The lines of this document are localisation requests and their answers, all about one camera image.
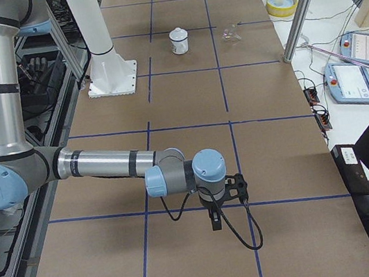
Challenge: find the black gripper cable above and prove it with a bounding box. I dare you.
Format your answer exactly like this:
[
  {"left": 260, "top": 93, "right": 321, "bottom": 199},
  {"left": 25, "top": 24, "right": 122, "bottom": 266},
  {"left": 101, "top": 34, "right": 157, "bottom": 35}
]
[{"left": 160, "top": 181, "right": 266, "bottom": 265}]

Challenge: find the metal reacher grabber stick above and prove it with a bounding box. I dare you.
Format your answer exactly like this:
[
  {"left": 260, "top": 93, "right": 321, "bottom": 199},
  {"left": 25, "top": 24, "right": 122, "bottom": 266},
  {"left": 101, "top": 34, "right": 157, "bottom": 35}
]
[{"left": 300, "top": 42, "right": 369, "bottom": 69}]

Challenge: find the white mug lid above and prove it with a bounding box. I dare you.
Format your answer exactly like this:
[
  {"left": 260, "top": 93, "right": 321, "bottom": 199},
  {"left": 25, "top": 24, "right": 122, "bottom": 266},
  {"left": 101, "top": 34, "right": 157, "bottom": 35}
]
[{"left": 169, "top": 27, "right": 188, "bottom": 42}]

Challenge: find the orange connector board near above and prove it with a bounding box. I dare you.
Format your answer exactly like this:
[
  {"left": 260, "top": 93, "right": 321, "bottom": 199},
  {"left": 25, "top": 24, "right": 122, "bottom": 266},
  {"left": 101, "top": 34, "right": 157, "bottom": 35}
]
[{"left": 311, "top": 104, "right": 332, "bottom": 131}]

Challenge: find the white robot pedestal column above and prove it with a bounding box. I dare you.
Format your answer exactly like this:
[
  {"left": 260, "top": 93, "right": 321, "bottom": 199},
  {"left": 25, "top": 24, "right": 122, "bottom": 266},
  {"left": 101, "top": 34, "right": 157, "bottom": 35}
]
[{"left": 66, "top": 0, "right": 137, "bottom": 98}]

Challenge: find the orange connector board far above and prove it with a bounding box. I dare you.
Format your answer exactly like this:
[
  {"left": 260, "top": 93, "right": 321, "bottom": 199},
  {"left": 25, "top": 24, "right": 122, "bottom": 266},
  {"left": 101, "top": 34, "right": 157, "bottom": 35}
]
[{"left": 300, "top": 77, "right": 320, "bottom": 106}]

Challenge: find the orange connector board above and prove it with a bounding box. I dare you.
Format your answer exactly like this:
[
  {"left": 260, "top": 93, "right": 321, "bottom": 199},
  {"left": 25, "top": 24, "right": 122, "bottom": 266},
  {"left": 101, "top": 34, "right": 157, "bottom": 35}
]
[
  {"left": 311, "top": 104, "right": 332, "bottom": 131},
  {"left": 300, "top": 77, "right": 320, "bottom": 106}
]

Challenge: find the clear glass funnel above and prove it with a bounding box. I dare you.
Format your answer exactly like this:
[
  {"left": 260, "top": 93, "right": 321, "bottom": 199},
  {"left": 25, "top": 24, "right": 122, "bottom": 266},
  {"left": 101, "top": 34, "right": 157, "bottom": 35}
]
[{"left": 222, "top": 24, "right": 242, "bottom": 42}]

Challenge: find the near teach pendant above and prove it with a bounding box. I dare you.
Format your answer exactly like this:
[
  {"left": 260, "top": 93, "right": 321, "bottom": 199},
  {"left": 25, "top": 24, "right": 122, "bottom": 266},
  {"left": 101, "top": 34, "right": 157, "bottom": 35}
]
[{"left": 324, "top": 62, "right": 369, "bottom": 104}]

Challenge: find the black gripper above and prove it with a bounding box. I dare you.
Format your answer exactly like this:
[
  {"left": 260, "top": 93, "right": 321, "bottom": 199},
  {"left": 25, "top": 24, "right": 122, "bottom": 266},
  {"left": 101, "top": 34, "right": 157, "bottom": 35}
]
[{"left": 200, "top": 197, "right": 221, "bottom": 230}]

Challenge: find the white enamel mug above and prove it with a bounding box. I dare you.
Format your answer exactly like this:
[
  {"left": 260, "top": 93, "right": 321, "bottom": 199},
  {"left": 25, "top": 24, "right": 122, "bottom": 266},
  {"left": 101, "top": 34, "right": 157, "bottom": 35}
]
[{"left": 170, "top": 37, "right": 189, "bottom": 55}]

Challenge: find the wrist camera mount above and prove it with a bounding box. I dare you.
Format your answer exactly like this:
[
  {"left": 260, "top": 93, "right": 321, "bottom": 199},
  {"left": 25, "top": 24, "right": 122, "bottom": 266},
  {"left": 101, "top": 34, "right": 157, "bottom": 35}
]
[{"left": 224, "top": 173, "right": 249, "bottom": 205}]

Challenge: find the yellow tape roll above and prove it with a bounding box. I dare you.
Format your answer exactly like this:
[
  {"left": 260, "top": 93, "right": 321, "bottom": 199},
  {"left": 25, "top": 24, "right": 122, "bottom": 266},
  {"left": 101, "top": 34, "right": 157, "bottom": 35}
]
[{"left": 265, "top": 0, "right": 298, "bottom": 18}]

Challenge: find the teach pendant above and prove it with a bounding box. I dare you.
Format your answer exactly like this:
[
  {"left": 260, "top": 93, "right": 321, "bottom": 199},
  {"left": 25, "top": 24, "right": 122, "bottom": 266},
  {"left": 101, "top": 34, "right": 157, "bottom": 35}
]
[
  {"left": 340, "top": 31, "right": 369, "bottom": 64},
  {"left": 324, "top": 62, "right": 369, "bottom": 104}
]

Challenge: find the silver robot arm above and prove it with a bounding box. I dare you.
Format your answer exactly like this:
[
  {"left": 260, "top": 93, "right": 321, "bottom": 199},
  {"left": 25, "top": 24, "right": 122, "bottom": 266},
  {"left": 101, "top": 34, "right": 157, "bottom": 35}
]
[{"left": 0, "top": 0, "right": 230, "bottom": 230}]

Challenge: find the far teach pendant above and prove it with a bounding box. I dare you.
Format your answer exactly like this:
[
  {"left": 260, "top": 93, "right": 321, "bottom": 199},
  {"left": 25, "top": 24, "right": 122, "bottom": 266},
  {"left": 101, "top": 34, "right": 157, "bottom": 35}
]
[{"left": 340, "top": 31, "right": 369, "bottom": 64}]

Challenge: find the aluminium frame post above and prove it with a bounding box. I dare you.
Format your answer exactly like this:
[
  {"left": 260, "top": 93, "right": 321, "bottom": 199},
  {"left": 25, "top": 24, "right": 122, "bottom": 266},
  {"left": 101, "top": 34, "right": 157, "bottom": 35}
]
[{"left": 283, "top": 0, "right": 311, "bottom": 63}]

